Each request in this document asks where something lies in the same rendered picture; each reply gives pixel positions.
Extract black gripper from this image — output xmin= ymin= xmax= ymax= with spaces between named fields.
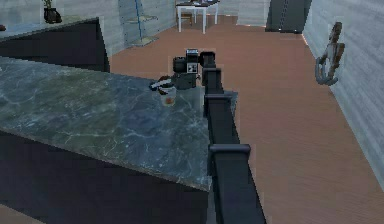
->
xmin=149 ymin=56 xmax=198 ymax=97

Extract pale jar with orange spot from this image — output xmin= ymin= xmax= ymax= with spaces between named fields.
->
xmin=160 ymin=86 xmax=177 ymax=107

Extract glass shelf with blue pole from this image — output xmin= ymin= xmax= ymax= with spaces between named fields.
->
xmin=117 ymin=0 xmax=160 ymax=48

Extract brown wooden chair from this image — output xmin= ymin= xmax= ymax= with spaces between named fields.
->
xmin=179 ymin=12 xmax=195 ymax=27

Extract dark counter with marble top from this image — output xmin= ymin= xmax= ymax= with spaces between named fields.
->
xmin=0 ymin=55 xmax=240 ymax=224

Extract white table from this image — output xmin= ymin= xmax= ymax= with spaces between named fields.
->
xmin=175 ymin=0 xmax=220 ymax=35

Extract dark things on table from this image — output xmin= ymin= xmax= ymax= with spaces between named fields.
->
xmin=190 ymin=0 xmax=215 ymax=8

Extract dark counter with grey top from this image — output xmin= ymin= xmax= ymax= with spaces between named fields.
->
xmin=0 ymin=15 xmax=111 ymax=73

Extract house plant in black pot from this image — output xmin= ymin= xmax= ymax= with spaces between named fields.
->
xmin=41 ymin=0 xmax=63 ymax=25

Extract dark tall cupboard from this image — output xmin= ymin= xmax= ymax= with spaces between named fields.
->
xmin=265 ymin=0 xmax=313 ymax=35

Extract grey and brown wall ornament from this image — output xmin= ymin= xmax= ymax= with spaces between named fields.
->
xmin=314 ymin=21 xmax=346 ymax=87

